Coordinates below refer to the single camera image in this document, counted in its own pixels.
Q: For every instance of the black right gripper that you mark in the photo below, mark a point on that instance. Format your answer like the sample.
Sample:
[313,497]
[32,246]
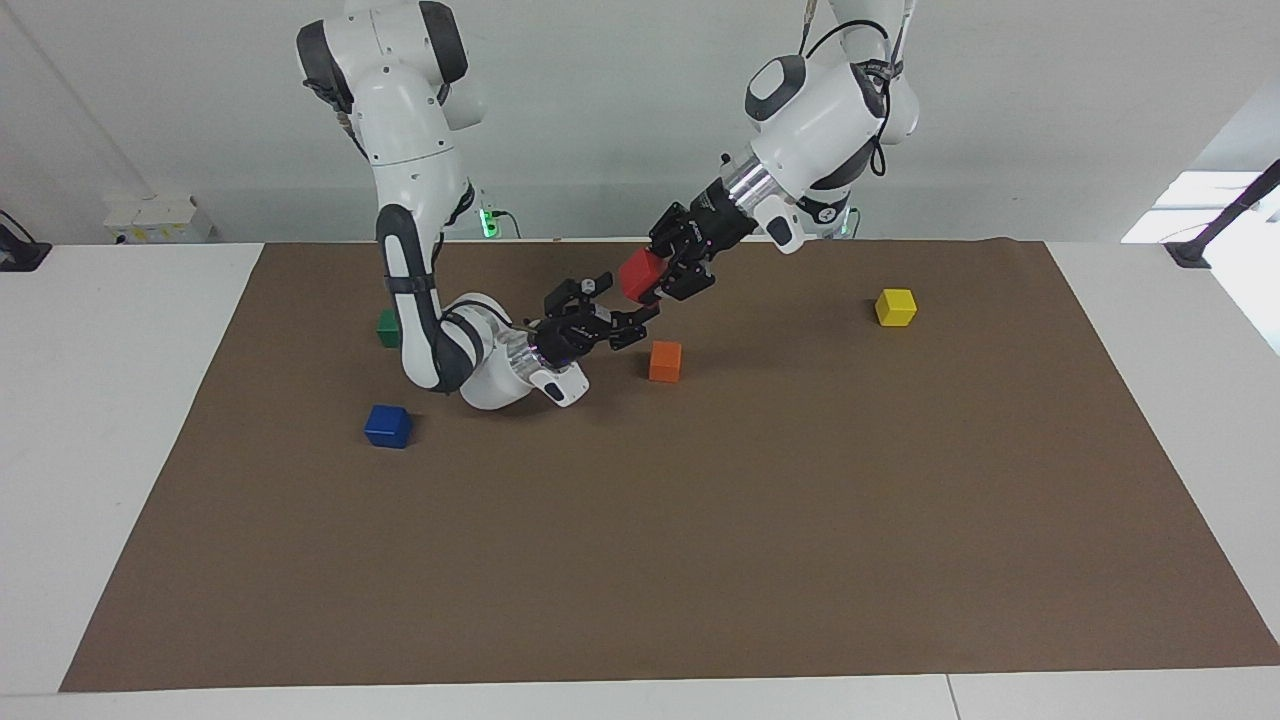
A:
[572,335]

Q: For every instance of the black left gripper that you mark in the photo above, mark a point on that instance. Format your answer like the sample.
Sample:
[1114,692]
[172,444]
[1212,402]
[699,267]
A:
[715,225]

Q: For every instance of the red wooden block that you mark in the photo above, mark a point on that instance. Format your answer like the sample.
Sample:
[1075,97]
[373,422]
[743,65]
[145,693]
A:
[640,275]

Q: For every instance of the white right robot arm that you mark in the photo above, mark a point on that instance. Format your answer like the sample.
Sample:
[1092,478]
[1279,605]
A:
[410,120]

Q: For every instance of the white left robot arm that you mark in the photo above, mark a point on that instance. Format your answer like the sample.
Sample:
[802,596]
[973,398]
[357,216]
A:
[820,120]

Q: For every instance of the orange wooden block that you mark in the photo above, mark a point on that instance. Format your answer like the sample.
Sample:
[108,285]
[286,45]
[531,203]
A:
[665,362]

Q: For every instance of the green wooden block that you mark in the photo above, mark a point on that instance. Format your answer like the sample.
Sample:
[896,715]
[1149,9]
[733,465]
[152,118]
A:
[386,328]

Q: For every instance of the yellow wooden block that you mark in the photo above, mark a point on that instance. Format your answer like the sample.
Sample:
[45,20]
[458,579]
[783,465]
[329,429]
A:
[895,307]

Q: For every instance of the blue wooden block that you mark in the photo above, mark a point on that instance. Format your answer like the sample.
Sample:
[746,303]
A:
[387,427]

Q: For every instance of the brown table mat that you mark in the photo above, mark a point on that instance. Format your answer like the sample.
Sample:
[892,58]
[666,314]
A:
[700,520]

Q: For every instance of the white electrical box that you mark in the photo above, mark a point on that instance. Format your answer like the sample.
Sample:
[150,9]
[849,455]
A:
[158,220]

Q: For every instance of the black clamp mount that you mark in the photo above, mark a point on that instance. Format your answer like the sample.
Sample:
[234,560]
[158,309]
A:
[18,252]

